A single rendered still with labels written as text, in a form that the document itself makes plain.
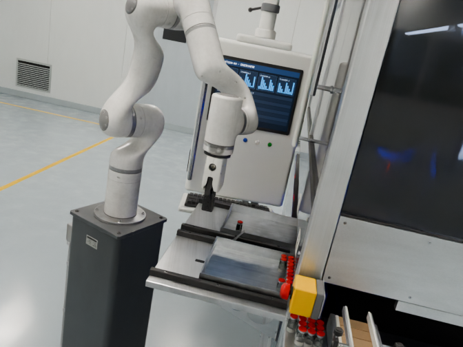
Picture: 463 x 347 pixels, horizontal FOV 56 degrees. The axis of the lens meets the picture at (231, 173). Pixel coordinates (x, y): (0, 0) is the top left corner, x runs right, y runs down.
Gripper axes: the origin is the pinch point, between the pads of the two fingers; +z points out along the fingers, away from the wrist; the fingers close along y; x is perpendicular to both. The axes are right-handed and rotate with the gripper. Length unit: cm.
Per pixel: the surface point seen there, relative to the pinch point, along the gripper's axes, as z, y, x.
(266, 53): -42, 89, -1
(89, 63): 34, 544, 302
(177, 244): 22.4, 14.0, 9.9
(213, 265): 22.2, 6.0, -4.1
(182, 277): 20.5, -8.0, 2.4
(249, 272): 22.2, 7.3, -15.7
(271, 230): 22, 44, -20
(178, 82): 35, 543, 156
